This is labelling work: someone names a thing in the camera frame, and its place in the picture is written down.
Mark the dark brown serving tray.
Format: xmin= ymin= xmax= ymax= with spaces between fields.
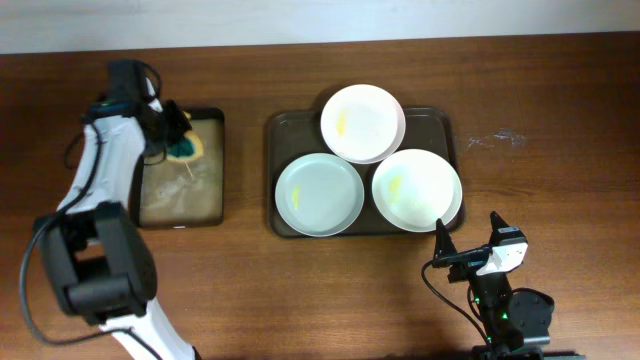
xmin=266 ymin=106 xmax=459 ymax=239

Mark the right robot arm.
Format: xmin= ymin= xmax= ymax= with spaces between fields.
xmin=421 ymin=212 xmax=555 ymax=359

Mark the white plate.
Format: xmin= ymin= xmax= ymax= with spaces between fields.
xmin=372 ymin=149 xmax=463 ymax=233
xmin=320 ymin=84 xmax=406 ymax=164

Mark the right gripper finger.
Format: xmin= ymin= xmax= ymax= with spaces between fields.
xmin=432 ymin=219 xmax=488 ymax=268
xmin=489 ymin=211 xmax=510 ymax=245

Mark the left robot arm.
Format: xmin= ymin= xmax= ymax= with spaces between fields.
xmin=19 ymin=59 xmax=200 ymax=359

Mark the green yellow sponge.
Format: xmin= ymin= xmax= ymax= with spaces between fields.
xmin=167 ymin=111 xmax=204 ymax=163

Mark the white plate top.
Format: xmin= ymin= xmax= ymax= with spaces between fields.
xmin=320 ymin=84 xmax=406 ymax=164

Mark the grey plate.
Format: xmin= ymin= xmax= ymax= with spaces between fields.
xmin=274 ymin=153 xmax=365 ymax=237

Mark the black water basin tray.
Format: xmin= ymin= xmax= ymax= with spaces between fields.
xmin=129 ymin=108 xmax=225 ymax=229

